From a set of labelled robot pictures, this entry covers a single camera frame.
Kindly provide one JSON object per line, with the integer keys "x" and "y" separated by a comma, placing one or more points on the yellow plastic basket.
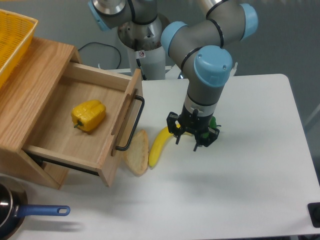
{"x": 16, "y": 33}

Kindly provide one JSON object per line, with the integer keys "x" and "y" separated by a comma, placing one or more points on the bread slice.
{"x": 136, "y": 157}

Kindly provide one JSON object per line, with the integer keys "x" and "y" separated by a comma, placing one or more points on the yellow bell pepper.
{"x": 88, "y": 115}

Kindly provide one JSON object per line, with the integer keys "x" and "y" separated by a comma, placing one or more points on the wooden drawer cabinet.
{"x": 22, "y": 100}

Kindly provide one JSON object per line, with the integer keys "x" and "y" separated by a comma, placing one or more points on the blue handled frying pan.
{"x": 14, "y": 207}

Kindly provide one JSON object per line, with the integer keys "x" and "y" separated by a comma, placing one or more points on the yellow banana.
{"x": 158, "y": 146}

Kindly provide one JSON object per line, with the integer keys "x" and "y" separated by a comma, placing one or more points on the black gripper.
{"x": 193, "y": 121}

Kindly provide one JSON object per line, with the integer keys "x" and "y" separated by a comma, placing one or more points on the wooden top drawer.
{"x": 54, "y": 139}

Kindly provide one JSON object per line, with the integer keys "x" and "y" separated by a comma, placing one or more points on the green bell pepper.
{"x": 213, "y": 123}

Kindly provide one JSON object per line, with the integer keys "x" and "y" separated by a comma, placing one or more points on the black corner clamp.
{"x": 314, "y": 213}

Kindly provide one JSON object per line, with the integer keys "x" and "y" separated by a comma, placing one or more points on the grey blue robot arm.
{"x": 199, "y": 52}

